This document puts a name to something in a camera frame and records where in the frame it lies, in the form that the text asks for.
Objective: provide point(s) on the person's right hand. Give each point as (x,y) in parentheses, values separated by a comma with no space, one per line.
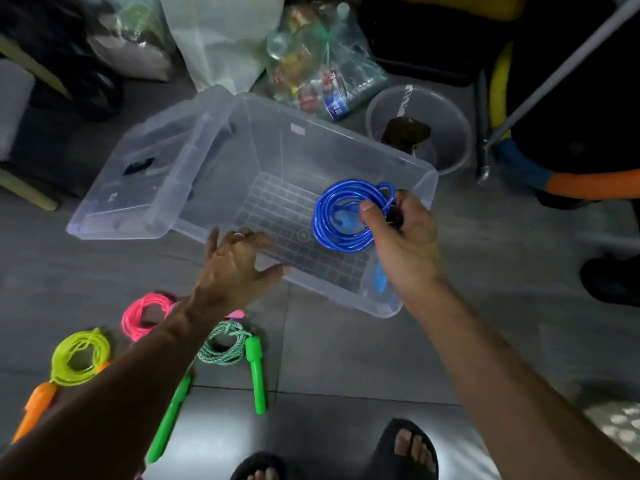
(407,249)

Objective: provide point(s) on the person's left hand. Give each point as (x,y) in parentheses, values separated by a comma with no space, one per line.
(227,277)

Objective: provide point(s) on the person's right thumb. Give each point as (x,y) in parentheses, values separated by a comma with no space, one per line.
(376,217)

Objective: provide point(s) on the person's left thumb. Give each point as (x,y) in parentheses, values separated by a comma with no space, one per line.
(272,274)

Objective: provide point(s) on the person's left little finger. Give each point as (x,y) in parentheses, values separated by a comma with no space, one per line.
(213,242)

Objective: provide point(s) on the person's left forearm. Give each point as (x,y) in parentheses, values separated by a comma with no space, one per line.
(115,389)

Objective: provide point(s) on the person's right forearm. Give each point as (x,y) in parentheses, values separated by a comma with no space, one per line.
(500,394)

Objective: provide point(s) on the clear plastic box lid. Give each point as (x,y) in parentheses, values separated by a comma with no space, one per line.
(145,194)

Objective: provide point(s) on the brown object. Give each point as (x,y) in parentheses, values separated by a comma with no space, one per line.
(405,134)

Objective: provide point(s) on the clear plastic storage box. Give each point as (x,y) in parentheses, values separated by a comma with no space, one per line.
(280,159)

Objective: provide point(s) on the clear round plastic bucket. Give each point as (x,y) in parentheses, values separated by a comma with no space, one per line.
(447,134)

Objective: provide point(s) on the clear bag of plastic bottles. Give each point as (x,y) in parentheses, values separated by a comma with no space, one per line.
(320,64)

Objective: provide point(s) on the black sandal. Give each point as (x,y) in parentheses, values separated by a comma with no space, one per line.
(260,462)
(387,452)

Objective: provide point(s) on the black and yellow furniture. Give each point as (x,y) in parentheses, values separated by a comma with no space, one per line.
(440,34)

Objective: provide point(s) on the person's left foot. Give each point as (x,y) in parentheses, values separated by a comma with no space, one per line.
(262,474)

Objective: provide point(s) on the person's foot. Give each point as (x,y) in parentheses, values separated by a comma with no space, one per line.
(262,474)
(412,447)

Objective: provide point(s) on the white paper bag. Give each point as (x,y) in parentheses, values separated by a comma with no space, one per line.
(220,39)

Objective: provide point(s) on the yellow blue orange hoop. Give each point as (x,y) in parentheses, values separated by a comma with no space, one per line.
(590,184)

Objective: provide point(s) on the person's right foot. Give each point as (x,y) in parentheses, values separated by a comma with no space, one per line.
(412,447)

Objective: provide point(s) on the grey metal pole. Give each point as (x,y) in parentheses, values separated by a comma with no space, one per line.
(560,74)

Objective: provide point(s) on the white cushion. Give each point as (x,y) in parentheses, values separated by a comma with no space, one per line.
(12,104)

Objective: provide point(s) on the black shoe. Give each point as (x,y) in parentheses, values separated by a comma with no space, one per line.
(612,282)

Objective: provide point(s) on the black bag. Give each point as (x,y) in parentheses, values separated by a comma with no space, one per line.
(60,44)

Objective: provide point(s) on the white dotted fabric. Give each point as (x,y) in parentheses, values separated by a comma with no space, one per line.
(617,424)

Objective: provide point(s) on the wooden furniture frame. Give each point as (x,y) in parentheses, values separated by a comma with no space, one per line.
(27,189)

